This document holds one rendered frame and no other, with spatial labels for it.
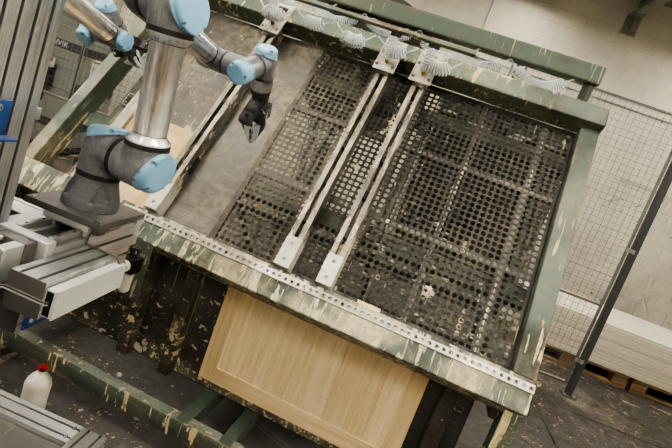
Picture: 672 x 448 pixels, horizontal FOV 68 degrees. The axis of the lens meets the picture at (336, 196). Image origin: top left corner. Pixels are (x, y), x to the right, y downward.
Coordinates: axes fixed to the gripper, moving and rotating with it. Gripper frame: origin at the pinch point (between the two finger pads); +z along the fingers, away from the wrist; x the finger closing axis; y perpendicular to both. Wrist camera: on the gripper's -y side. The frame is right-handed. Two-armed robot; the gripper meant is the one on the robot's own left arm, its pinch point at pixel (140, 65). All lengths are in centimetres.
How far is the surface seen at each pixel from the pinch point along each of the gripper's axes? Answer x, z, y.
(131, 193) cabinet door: 59, 10, -8
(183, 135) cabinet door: 29.0, 10.2, -23.2
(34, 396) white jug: 136, 37, 19
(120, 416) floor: 140, 62, -6
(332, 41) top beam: -26, 5, -84
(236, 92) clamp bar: 8.0, 4.8, -44.0
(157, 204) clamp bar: 66, 5, -22
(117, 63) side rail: -8.1, 8.6, 16.4
